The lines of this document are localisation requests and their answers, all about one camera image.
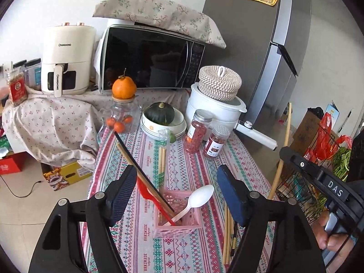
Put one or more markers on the black door microwave oven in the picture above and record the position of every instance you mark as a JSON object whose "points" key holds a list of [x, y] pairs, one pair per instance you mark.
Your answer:
{"points": [[148, 59]]}

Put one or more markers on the black lid storage container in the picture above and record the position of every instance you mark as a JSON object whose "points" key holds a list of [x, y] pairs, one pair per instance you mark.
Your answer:
{"points": [[20, 65], [33, 72]]}

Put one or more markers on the bamboo chopstick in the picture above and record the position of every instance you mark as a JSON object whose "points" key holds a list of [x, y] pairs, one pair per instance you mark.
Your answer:
{"points": [[164, 162], [160, 162], [125, 155]]}

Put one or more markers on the small floral print cloth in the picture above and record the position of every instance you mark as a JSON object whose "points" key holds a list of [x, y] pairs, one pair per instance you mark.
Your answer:
{"points": [[57, 125]]}

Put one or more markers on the black chopstick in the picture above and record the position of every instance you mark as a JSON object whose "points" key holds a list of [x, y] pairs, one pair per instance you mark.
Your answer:
{"points": [[128, 153], [150, 186]]}

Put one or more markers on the yellow printed cardboard box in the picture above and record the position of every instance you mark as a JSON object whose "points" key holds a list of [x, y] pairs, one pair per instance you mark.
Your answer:
{"points": [[71, 173]]}

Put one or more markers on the bunch of leafy greens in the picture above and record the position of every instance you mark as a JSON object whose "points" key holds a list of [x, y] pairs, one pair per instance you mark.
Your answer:
{"points": [[342, 159]]}

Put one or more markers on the white bowl green dots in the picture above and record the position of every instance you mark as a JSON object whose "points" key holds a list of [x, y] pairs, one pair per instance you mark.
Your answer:
{"points": [[153, 133]]}

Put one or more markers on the large red plastic bag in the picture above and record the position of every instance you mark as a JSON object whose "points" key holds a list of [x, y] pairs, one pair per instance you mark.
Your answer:
{"points": [[324, 136]]}

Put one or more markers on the floral microwave cover cloth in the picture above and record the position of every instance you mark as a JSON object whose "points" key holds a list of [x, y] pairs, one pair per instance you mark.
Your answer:
{"points": [[159, 8]]}

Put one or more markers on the white plastic spoon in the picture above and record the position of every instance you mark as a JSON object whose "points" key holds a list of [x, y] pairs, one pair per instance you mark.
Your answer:
{"points": [[200, 196]]}

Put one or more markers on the white electric pot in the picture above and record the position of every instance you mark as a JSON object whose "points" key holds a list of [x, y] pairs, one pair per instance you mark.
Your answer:
{"points": [[210, 105]]}

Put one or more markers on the small tangerine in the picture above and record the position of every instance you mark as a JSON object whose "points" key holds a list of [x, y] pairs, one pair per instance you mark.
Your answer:
{"points": [[128, 119], [119, 126], [111, 122]]}

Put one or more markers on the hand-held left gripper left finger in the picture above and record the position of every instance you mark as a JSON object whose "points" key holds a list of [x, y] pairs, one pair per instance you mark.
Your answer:
{"points": [[122, 193]]}

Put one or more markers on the pile of bamboo chopsticks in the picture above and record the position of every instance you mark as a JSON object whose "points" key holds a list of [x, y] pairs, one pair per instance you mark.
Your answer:
{"points": [[227, 239]]}

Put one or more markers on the large orange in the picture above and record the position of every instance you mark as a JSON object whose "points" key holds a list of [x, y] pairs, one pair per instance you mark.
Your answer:
{"points": [[123, 86]]}

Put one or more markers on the brown cardboard box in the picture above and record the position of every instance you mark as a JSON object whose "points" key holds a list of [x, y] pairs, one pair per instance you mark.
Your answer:
{"points": [[304, 130]]}

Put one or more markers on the woven lidded basket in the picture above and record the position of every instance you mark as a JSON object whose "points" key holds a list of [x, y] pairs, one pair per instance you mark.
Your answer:
{"points": [[219, 84]]}

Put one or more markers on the short labelled spice jar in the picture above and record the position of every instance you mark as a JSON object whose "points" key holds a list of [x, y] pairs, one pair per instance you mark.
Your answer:
{"points": [[216, 145]]}

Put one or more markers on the small red plastic bag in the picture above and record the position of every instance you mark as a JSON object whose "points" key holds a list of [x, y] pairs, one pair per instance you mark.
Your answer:
{"points": [[344, 140]]}

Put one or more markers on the red plastic spoon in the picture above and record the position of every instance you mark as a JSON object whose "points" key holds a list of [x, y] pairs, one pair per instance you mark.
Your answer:
{"points": [[146, 190]]}

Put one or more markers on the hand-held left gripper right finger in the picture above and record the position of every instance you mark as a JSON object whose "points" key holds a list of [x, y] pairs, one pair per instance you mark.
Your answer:
{"points": [[230, 196]]}

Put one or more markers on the red label glass jar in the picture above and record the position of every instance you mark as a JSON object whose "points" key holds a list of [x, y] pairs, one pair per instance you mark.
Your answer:
{"points": [[17, 91]]}

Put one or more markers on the pink plastic utensil holder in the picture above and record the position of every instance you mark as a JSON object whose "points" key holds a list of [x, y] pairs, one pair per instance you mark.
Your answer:
{"points": [[176, 230]]}

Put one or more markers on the red gift box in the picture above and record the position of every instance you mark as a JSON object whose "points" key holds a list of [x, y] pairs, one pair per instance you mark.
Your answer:
{"points": [[11, 165]]}

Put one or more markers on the person's right hand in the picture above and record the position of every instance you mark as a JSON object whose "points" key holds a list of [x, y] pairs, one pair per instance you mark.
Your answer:
{"points": [[320, 230]]}

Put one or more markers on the blue white carton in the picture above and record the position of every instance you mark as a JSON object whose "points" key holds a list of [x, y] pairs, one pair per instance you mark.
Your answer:
{"points": [[332, 115]]}

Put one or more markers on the green white box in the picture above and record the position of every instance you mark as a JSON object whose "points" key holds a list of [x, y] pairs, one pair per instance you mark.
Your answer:
{"points": [[5, 145]]}

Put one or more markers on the clear glass jar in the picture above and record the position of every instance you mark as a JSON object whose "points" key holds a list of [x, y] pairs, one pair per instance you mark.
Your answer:
{"points": [[125, 108]]}

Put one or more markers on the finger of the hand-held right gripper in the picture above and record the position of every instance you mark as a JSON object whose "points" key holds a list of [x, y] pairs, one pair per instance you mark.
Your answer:
{"points": [[310, 170]]}

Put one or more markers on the plain white bowl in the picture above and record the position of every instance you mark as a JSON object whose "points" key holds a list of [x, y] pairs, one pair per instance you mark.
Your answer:
{"points": [[179, 121]]}

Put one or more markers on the green squash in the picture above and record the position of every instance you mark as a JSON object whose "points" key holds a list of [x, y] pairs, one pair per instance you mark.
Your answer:
{"points": [[159, 115]]}

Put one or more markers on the cream air fryer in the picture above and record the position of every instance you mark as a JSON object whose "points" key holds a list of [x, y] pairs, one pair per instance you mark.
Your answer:
{"points": [[68, 51]]}

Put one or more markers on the wooden broom stick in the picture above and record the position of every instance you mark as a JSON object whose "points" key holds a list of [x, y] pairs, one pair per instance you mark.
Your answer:
{"points": [[287, 128]]}

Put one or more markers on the grey refrigerator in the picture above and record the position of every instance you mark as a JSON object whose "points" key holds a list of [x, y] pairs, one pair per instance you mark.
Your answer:
{"points": [[250, 48]]}

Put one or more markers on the patterned striped tablecloth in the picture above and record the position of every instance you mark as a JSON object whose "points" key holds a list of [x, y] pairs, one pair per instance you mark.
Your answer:
{"points": [[193, 170]]}

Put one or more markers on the tall goji berry jar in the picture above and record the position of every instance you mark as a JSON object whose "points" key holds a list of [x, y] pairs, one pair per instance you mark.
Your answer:
{"points": [[196, 133]]}

